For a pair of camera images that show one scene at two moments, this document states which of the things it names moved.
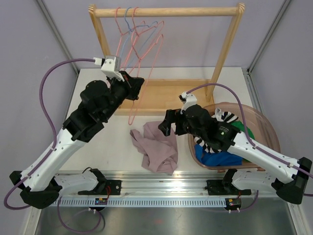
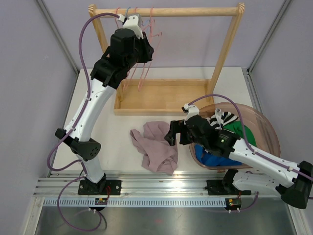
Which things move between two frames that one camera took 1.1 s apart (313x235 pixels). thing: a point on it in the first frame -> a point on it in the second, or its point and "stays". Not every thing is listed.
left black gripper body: (125, 90) -> (141, 52)
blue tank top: (221, 158) stays
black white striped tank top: (222, 116) stays
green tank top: (241, 127) stays
